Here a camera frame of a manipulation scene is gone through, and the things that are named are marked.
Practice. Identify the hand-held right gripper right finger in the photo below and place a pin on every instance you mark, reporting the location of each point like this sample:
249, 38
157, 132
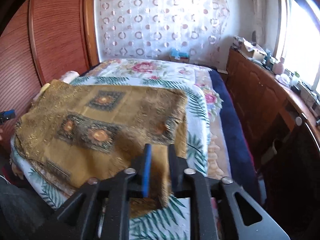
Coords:
175, 172

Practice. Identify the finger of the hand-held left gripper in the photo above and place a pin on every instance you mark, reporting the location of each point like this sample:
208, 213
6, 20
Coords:
8, 113

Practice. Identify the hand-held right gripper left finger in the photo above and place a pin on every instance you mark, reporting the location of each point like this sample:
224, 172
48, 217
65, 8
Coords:
147, 170

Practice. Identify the golden patterned shirt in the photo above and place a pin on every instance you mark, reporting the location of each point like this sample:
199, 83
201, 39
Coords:
100, 130

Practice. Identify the yellow cloth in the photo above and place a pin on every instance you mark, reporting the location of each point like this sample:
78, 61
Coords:
46, 88

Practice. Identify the palm leaf print blanket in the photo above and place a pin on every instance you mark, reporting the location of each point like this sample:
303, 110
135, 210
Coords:
197, 120

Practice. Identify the pale pillow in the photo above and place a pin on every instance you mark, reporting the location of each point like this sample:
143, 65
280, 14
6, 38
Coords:
71, 76

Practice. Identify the navy blue blanket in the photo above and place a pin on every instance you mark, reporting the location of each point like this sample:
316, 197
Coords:
235, 130

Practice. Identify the wooden louvred wardrobe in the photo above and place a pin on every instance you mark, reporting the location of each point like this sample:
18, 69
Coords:
50, 30

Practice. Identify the person's dark grey clothing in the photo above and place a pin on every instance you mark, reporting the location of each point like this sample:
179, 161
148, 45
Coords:
22, 210

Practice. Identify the floral bedspread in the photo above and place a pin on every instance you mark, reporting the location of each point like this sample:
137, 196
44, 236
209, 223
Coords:
160, 70

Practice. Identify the long wooden cabinet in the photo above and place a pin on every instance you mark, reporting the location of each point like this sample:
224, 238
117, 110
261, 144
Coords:
257, 97

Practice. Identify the blue packet box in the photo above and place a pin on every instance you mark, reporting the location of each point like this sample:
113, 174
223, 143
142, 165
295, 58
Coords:
180, 56

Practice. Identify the black chair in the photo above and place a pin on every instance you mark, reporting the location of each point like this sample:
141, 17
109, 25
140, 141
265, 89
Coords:
295, 180

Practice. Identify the pale pink cloth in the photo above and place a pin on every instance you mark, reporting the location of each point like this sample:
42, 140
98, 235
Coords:
283, 79

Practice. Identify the open cardboard box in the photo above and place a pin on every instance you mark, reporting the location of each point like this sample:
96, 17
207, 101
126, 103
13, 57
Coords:
252, 50

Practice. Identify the small black box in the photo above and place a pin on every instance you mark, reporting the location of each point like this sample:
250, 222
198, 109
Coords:
295, 89

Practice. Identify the sheer circle pattern curtain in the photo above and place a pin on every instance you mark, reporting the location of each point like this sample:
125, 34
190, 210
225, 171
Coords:
162, 22

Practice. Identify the pink bottle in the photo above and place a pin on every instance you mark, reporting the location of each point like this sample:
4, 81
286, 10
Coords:
279, 66

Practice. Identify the green capped bottle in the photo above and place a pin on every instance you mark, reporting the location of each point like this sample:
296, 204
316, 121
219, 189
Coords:
295, 80

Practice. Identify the patterned window curtain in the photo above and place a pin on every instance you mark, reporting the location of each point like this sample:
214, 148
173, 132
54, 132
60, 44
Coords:
255, 10

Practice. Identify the window with wooden frame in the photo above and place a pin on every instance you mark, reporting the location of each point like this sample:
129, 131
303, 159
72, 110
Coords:
300, 37

